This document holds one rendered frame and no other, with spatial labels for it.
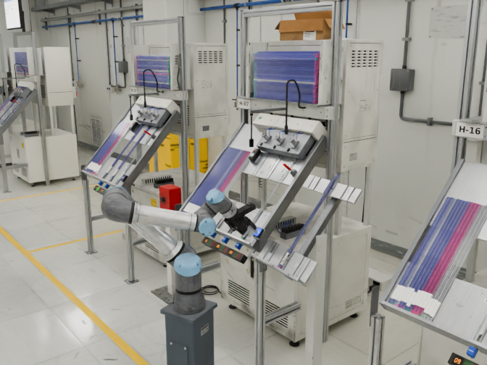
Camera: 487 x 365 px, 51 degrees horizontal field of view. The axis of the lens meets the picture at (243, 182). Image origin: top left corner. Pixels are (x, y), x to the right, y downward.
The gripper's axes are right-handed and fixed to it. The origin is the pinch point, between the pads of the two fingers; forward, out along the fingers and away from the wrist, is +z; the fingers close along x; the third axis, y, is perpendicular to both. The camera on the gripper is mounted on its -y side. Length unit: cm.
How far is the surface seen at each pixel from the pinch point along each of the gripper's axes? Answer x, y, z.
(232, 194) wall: -266, -85, 189
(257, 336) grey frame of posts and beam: 2, 41, 40
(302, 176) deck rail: -0.4, -38.5, 6.8
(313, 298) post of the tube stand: 31.7, 13.0, 24.6
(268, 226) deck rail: -0.4, -6.2, 5.8
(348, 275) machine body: -1, -20, 85
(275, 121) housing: -33, -64, -3
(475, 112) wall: 7, -169, 107
